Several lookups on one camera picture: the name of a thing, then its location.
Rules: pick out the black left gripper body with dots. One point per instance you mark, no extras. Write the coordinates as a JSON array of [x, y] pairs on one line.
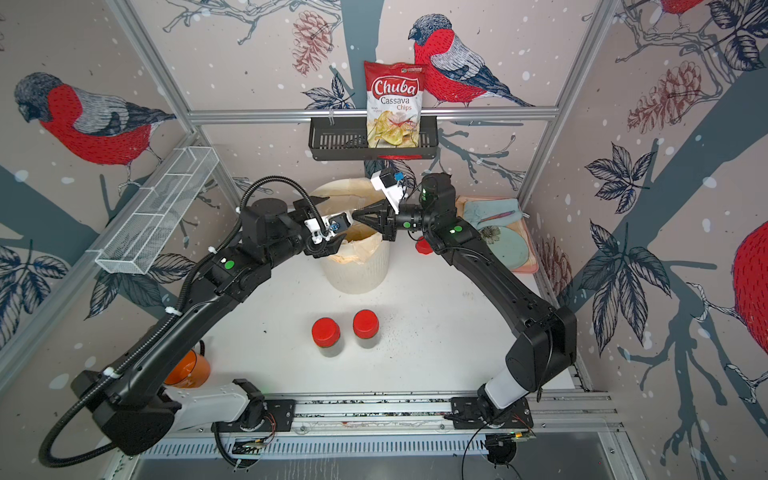
[[306, 211]]

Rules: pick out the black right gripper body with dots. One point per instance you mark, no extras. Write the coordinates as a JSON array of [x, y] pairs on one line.
[[411, 220]]

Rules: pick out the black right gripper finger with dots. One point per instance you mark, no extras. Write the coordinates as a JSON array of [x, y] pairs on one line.
[[386, 226], [376, 210]]

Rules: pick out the red jar lid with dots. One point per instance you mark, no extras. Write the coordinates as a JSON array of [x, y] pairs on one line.
[[423, 247]]

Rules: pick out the red-lidded glass jar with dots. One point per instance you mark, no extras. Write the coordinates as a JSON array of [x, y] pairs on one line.
[[366, 327], [326, 335]]

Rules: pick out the glass jar with tea leaves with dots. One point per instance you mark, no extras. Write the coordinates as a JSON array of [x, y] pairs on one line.
[[338, 223]]

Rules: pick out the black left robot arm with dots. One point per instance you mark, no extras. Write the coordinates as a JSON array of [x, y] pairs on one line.
[[127, 399]]

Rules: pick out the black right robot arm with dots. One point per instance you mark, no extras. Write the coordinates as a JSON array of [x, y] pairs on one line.
[[545, 336]]

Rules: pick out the yellowish bin liner bag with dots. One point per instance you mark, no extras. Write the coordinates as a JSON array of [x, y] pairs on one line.
[[361, 241]]

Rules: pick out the cream waste bin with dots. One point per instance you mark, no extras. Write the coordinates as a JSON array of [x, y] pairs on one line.
[[354, 278]]

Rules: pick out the teal folded cloth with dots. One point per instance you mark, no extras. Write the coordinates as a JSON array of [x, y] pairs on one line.
[[492, 213]]

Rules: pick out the mint green flower plate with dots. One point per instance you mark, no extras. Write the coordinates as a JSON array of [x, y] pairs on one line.
[[507, 245]]

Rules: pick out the Chuba cassava chips bag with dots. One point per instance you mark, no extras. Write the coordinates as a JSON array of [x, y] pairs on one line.
[[394, 97]]

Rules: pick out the pink plastic tray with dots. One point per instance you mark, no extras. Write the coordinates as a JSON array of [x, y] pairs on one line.
[[531, 266]]

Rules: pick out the orange cup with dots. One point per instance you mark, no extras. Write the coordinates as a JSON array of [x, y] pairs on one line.
[[191, 372]]

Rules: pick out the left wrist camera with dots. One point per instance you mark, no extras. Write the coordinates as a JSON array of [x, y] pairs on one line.
[[318, 229]]

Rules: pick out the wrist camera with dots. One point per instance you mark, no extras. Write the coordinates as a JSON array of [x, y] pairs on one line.
[[318, 229], [391, 183]]

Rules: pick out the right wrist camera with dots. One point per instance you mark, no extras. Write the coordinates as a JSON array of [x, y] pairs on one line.
[[391, 183]]

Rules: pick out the black wall basket shelf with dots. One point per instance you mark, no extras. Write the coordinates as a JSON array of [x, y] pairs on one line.
[[344, 139]]

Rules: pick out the white wire mesh basket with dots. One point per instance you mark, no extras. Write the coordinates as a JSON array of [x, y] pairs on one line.
[[143, 235]]

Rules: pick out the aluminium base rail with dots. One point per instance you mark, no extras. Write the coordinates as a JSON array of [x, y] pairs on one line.
[[317, 426]]

